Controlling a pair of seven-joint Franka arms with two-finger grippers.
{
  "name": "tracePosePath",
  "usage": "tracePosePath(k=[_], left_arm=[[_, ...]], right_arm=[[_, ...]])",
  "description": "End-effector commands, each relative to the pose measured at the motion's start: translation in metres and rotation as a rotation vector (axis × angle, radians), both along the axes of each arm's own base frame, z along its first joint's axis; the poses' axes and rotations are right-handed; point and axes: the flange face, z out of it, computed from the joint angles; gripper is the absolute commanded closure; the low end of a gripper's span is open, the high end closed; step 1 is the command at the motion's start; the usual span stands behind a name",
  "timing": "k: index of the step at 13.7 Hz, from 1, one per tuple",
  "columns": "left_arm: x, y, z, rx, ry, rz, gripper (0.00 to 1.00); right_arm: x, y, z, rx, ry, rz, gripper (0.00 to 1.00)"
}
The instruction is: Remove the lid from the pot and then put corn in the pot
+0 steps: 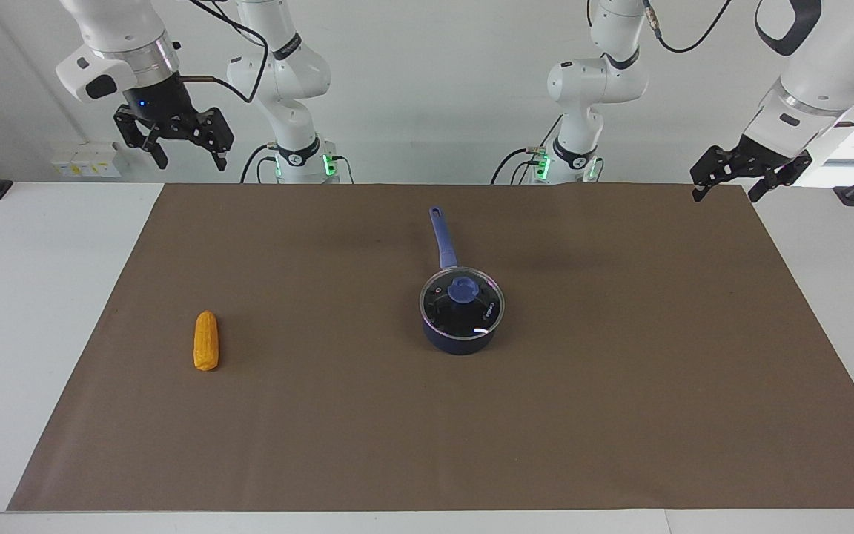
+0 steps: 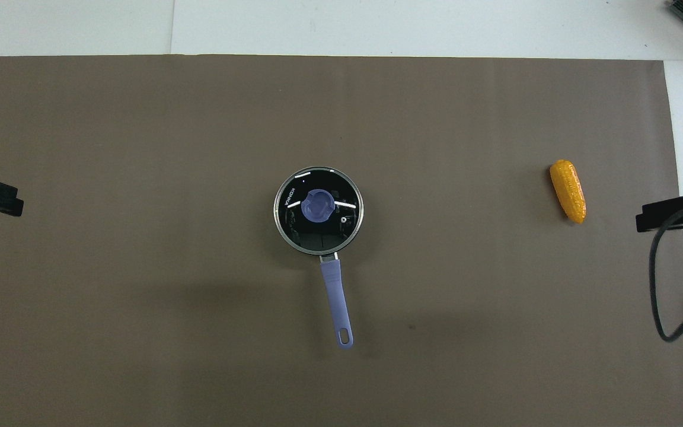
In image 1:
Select yellow corn cob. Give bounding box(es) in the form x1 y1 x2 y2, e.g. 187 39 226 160
193 310 220 372

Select glass lid with blue knob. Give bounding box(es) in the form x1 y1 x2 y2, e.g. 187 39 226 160
420 267 506 339

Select dark blue saucepan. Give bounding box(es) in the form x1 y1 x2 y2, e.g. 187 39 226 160
419 205 506 356

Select brown table mat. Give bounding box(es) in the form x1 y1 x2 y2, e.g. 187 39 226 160
6 183 854 512

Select black right base cables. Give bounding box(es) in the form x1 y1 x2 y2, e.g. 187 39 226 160
239 143 280 185

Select black base cables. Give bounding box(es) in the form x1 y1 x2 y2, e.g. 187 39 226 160
491 115 548 185
239 143 280 185

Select white wall socket box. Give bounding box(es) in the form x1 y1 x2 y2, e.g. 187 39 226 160
50 142 123 179

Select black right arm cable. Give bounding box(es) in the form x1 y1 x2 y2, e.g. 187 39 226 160
175 0 271 105

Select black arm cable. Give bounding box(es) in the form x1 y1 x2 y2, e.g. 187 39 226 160
642 0 735 55
175 0 271 105

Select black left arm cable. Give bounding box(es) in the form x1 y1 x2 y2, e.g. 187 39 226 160
642 0 735 55

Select black left base cables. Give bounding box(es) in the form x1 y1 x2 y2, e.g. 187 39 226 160
491 115 548 185

